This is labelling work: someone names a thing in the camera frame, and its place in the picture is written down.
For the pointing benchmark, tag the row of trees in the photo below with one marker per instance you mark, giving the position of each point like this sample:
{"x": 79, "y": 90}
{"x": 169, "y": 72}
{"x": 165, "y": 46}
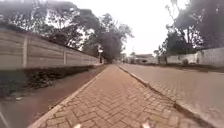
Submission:
{"x": 110, "y": 40}

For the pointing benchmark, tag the building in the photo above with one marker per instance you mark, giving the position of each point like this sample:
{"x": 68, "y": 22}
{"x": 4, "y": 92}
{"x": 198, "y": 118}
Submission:
{"x": 143, "y": 58}

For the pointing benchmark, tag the red brick path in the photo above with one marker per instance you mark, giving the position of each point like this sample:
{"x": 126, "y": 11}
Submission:
{"x": 113, "y": 96}

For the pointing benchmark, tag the pale kerb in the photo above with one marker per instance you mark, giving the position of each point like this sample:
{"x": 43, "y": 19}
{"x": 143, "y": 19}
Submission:
{"x": 63, "y": 105}

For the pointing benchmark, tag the robot's own part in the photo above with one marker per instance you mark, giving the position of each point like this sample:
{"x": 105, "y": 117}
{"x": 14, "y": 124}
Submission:
{"x": 77, "y": 126}
{"x": 145, "y": 125}

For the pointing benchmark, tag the low dark hedge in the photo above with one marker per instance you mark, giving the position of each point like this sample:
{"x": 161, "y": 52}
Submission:
{"x": 43, "y": 78}

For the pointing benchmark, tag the grey paved road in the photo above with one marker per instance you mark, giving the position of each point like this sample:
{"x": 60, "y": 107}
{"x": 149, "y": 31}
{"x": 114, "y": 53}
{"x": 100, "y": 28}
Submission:
{"x": 190, "y": 83}

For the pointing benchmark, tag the dark raised kerb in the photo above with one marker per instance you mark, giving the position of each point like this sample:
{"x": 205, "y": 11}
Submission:
{"x": 181, "y": 109}

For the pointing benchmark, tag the bare earth strip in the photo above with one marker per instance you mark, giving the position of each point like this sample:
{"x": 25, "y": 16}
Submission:
{"x": 36, "y": 98}

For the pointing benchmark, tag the grass verge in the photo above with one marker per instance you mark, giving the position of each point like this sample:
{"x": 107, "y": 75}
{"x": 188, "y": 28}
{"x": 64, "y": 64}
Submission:
{"x": 200, "y": 68}

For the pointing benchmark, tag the group of trees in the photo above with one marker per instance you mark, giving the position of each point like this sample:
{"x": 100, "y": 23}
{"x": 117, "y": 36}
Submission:
{"x": 200, "y": 26}

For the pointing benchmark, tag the grey concrete wall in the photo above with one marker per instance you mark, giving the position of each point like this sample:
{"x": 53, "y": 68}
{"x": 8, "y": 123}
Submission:
{"x": 43, "y": 53}

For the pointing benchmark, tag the white wall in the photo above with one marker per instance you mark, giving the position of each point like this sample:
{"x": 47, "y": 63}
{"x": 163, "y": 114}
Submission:
{"x": 210, "y": 56}

